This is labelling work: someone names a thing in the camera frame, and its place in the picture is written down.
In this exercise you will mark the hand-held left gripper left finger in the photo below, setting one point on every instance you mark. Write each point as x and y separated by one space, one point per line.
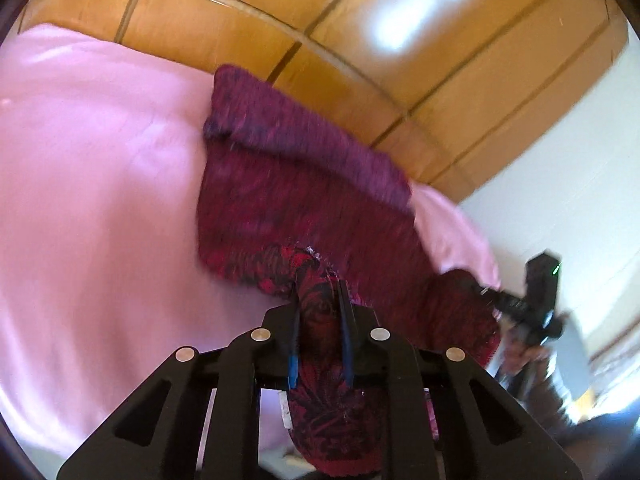
293 345

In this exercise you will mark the wooden panelled headboard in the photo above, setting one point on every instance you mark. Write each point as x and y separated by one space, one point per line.
425 50

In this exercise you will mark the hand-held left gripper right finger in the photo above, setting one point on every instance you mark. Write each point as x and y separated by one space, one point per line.
346 345

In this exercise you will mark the pink blanket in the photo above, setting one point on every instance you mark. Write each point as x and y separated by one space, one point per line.
90 185

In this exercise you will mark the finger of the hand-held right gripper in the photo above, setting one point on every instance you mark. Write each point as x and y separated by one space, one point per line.
506 301

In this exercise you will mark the dark red knitted sweater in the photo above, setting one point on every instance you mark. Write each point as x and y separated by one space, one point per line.
300 200

